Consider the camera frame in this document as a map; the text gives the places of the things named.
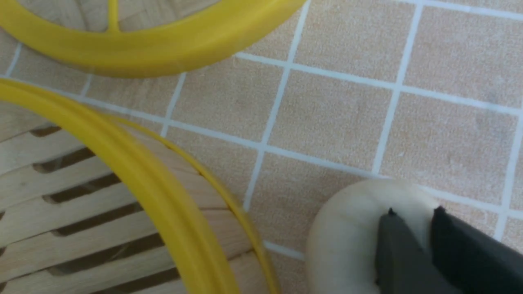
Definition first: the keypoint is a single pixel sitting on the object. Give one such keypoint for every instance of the checkered orange tablecloth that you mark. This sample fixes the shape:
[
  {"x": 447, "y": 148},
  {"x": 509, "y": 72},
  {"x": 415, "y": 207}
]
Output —
[{"x": 426, "y": 90}]

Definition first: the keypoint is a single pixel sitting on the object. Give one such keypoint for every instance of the white bun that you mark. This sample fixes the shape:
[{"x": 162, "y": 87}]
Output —
[{"x": 343, "y": 238}]

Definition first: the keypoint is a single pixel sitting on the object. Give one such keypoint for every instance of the woven bamboo steamer lid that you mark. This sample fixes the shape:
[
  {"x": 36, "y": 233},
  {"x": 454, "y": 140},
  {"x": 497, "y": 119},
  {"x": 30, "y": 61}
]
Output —
[{"x": 196, "y": 41}]

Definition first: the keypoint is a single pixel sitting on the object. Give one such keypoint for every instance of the bamboo steamer tray yellow rim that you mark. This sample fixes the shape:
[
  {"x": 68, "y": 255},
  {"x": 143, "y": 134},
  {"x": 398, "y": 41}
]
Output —
[{"x": 94, "y": 204}]

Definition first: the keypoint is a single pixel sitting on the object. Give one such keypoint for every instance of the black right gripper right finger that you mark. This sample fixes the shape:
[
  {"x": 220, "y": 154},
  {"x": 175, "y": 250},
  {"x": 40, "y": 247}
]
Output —
[{"x": 470, "y": 260}]

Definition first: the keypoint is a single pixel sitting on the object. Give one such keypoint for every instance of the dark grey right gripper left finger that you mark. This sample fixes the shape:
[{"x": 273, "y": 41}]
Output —
[{"x": 401, "y": 264}]

